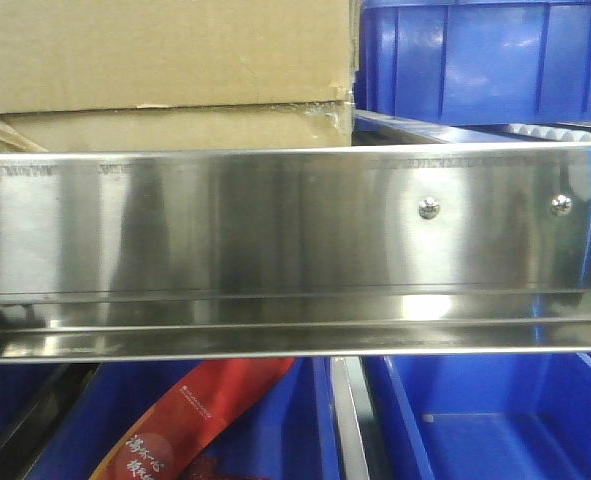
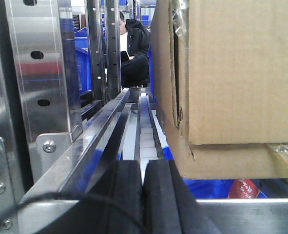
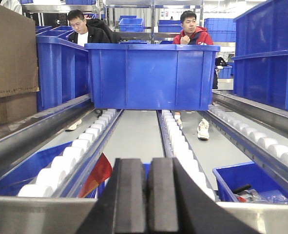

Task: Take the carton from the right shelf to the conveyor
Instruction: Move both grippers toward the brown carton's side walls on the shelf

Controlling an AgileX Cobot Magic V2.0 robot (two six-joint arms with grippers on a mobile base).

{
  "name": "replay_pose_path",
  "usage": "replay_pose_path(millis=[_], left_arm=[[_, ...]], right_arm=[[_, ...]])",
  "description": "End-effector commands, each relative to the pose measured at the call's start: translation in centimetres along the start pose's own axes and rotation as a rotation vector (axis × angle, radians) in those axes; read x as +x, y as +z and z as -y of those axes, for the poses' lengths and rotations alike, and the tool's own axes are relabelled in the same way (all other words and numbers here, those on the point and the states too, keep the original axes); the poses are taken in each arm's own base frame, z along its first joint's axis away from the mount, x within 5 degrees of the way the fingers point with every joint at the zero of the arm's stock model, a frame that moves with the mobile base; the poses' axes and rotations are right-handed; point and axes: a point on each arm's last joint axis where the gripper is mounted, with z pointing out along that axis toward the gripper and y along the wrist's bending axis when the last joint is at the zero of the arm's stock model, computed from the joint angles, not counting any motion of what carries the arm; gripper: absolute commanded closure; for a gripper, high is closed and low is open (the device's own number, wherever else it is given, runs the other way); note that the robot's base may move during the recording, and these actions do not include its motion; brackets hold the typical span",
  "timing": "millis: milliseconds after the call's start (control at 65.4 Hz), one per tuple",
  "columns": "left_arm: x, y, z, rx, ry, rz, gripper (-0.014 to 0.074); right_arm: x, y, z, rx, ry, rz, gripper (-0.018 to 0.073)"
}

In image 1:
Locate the brown cardboard carton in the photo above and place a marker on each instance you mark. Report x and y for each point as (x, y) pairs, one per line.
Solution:
(166, 75)

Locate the blue bin lower middle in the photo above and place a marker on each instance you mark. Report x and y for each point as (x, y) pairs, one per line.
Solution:
(288, 434)

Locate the blue bin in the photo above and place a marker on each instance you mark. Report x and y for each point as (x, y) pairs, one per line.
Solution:
(476, 62)
(496, 416)
(288, 434)
(18, 384)

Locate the blue bin upper right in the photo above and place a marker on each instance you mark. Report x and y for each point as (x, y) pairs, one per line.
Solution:
(476, 62)

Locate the red snack package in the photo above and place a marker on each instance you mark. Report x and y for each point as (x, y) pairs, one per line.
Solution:
(189, 416)

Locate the blue bin lower right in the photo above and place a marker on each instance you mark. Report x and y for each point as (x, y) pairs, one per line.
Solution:
(496, 416)

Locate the blue bin lower left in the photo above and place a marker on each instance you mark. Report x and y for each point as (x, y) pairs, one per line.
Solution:
(18, 384)

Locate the left shiny rail bolt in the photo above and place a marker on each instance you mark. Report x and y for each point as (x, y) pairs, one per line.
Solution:
(428, 208)

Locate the shiny rail bolt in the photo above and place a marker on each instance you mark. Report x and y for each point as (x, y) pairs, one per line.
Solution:
(561, 205)
(428, 208)

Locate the metal shelf divider rail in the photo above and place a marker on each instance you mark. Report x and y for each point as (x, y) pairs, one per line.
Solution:
(360, 439)

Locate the stainless steel shelf rail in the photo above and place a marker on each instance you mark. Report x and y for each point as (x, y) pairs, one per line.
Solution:
(214, 254)

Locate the right shiny rail bolt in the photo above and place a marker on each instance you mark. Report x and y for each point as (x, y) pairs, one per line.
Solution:
(561, 205)

